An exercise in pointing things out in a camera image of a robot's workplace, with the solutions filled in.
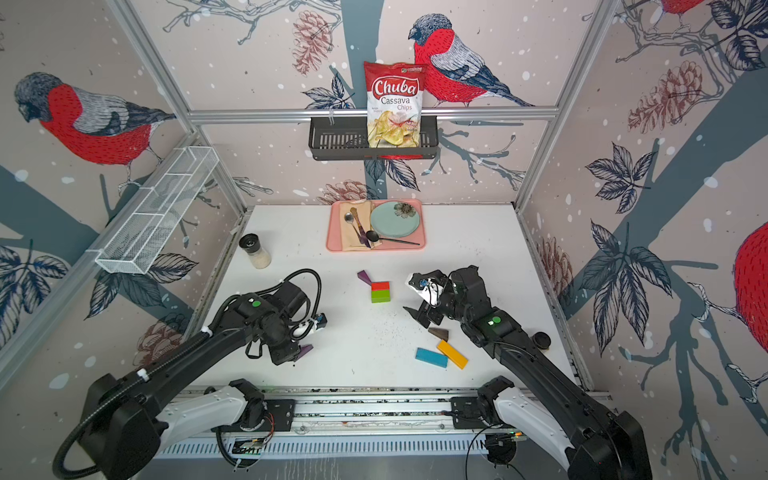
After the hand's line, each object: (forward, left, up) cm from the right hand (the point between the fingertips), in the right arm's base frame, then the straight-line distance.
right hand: (417, 286), depth 78 cm
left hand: (-12, +33, -10) cm, 36 cm away
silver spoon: (+38, +26, -15) cm, 48 cm away
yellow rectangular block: (-12, -11, -17) cm, 24 cm away
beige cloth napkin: (+28, +24, -16) cm, 40 cm away
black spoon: (+30, +15, -16) cm, 37 cm away
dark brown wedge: (-6, -8, -16) cm, 19 cm away
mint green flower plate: (+41, +8, -17) cm, 45 cm away
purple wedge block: (+12, +17, -15) cm, 26 cm away
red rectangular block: (+9, +11, -16) cm, 21 cm away
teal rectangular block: (-13, -5, -17) cm, 22 cm away
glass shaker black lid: (+17, +54, -5) cm, 57 cm away
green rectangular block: (+6, +11, -17) cm, 21 cm away
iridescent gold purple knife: (+33, +20, -16) cm, 42 cm away
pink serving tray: (+27, +30, -16) cm, 44 cm away
